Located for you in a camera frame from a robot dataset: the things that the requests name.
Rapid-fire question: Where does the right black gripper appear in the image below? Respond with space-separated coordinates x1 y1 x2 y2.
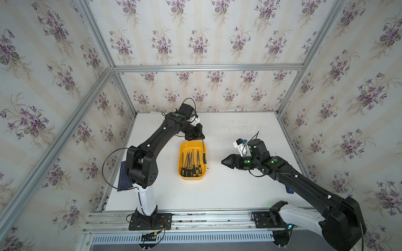
220 154 260 169

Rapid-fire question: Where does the yellow-black file tool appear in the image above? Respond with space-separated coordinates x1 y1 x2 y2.
184 152 191 177
196 151 202 176
180 152 185 177
186 152 192 177
184 152 189 177
191 151 196 177
202 140 207 165

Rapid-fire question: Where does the yellow plastic storage tray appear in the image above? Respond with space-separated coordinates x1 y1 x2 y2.
178 141 207 181

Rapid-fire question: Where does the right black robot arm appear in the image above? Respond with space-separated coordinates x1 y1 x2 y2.
222 139 366 251

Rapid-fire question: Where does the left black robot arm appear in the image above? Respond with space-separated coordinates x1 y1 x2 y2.
126 108 205 218

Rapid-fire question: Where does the dark blue notebook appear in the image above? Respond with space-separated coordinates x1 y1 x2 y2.
117 161 134 192

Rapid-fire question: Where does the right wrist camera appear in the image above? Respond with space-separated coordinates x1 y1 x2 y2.
233 138 248 157

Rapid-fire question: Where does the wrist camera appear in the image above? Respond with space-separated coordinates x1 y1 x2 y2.
233 138 248 157
178 104 200 126

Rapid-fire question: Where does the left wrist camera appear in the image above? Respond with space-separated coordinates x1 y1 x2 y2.
178 104 200 126

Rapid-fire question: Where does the blue handled tool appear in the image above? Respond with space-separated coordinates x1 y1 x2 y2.
285 187 294 194

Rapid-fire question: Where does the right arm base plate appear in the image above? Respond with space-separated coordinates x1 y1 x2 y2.
251 211 284 229

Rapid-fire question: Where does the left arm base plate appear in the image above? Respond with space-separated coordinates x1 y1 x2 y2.
128 209 173 231

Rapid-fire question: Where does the aluminium mounting rail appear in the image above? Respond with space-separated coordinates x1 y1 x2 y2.
83 208 269 234

